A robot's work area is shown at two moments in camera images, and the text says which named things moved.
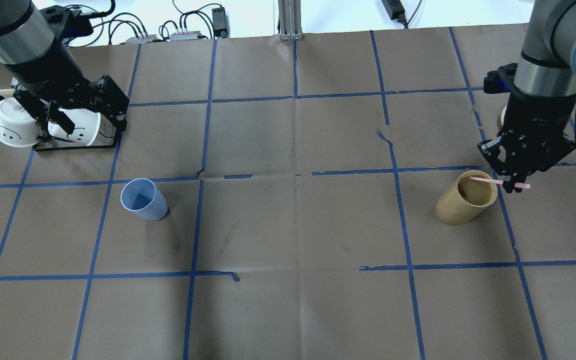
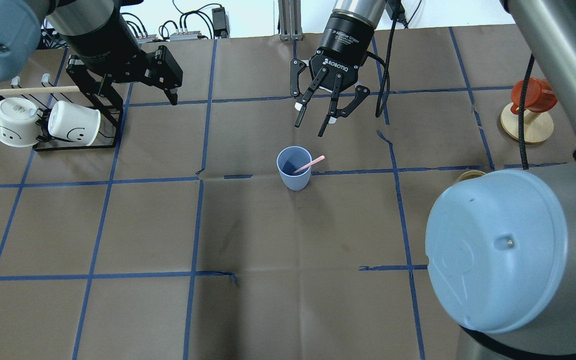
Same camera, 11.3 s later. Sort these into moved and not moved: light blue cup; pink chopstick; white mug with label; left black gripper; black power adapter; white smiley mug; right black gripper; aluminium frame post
Moved: right black gripper; left black gripper; light blue cup; pink chopstick
Not moved: aluminium frame post; white mug with label; white smiley mug; black power adapter
